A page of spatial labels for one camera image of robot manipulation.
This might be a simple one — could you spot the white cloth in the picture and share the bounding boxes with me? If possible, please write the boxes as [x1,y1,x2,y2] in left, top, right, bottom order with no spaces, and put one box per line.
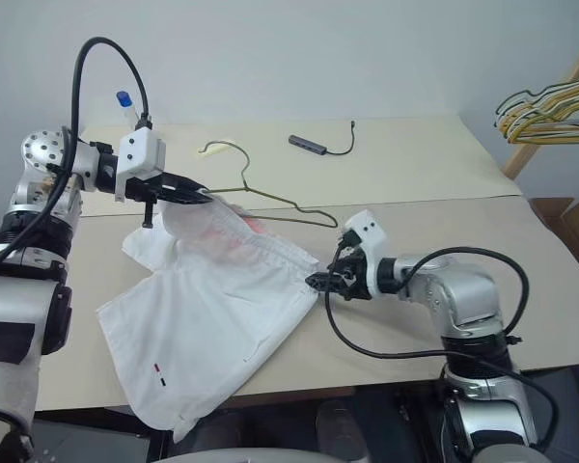
[95,190,319,444]

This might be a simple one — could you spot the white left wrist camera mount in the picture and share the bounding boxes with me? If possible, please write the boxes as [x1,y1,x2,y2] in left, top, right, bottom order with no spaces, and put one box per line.
[114,127,168,203]

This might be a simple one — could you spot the olive wire hanger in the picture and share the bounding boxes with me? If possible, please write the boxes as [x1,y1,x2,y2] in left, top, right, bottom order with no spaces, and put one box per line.
[198,139,340,230]

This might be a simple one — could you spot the hangers on wooden rack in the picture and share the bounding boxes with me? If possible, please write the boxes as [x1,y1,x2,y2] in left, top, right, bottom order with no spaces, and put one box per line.
[501,33,579,179]

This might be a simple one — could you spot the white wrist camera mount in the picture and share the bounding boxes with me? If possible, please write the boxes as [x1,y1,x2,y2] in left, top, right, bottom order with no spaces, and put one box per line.
[114,127,168,203]
[343,210,390,297]

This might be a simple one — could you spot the white bottle with blue cap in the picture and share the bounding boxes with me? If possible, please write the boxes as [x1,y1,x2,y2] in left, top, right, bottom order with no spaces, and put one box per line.
[115,90,141,131]

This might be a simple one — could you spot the yellow wire hanger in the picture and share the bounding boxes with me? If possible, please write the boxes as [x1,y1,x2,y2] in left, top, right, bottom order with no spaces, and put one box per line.
[504,84,579,146]

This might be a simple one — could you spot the grey USB hub with cable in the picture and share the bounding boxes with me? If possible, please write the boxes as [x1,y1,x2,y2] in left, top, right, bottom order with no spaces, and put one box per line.
[288,119,359,157]

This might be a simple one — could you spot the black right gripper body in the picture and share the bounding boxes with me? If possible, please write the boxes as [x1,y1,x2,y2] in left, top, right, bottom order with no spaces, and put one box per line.
[329,240,372,302]

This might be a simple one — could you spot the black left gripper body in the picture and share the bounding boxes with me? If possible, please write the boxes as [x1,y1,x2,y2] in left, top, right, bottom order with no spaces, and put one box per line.
[124,173,176,229]

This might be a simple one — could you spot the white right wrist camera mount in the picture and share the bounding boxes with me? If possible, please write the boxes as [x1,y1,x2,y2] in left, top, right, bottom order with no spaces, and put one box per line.
[343,210,390,297]

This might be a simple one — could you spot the dark rounded shape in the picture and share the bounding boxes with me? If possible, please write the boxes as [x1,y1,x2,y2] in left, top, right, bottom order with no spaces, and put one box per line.
[316,399,371,459]

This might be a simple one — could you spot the grey rounded robot torso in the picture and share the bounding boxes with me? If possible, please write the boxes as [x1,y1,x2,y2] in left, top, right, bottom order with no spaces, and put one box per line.
[152,438,368,463]

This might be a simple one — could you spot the brown cardboard box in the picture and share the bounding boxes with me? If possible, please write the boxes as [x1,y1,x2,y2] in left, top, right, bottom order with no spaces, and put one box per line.
[530,196,579,286]

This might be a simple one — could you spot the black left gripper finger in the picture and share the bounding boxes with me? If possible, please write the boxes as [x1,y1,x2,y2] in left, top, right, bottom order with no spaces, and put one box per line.
[162,173,208,192]
[158,187,213,206]

